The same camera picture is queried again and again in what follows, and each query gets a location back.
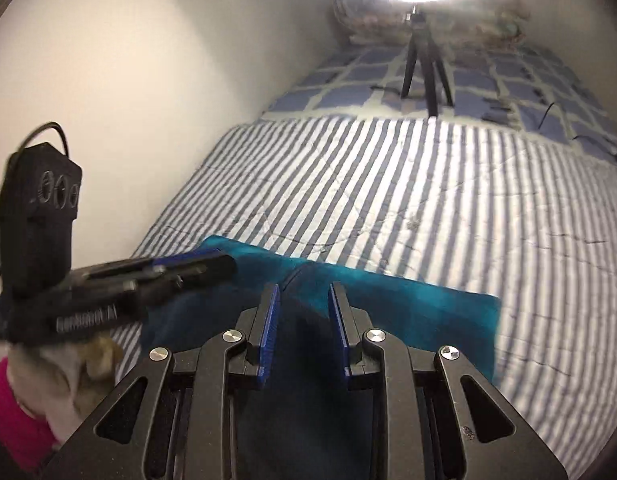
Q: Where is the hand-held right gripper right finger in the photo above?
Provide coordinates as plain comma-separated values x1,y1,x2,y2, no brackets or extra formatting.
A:
329,281,569,480

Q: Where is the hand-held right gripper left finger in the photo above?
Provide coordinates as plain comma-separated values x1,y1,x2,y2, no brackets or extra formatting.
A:
41,282,282,480

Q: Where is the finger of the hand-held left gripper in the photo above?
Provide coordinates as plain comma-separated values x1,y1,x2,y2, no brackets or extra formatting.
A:
138,253,236,311
73,248,222,283

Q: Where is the teal plaid fleece shirt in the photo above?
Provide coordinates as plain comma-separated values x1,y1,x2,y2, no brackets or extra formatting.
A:
138,234,502,480

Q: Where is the person's left forearm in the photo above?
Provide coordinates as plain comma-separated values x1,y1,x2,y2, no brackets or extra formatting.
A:
0,357,56,466

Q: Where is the person's left hand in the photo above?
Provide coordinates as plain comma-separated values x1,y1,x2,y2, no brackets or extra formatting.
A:
8,336,125,441

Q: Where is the blue checked bed sheet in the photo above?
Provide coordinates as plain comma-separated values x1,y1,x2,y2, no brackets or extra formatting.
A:
261,42,617,168

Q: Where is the folded floral quilt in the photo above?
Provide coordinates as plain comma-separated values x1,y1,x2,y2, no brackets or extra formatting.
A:
330,0,532,53

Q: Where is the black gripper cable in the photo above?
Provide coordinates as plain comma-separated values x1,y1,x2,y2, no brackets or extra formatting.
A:
0,121,72,281

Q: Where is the black ring light cable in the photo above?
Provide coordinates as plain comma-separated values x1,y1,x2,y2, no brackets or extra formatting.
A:
371,85,617,166

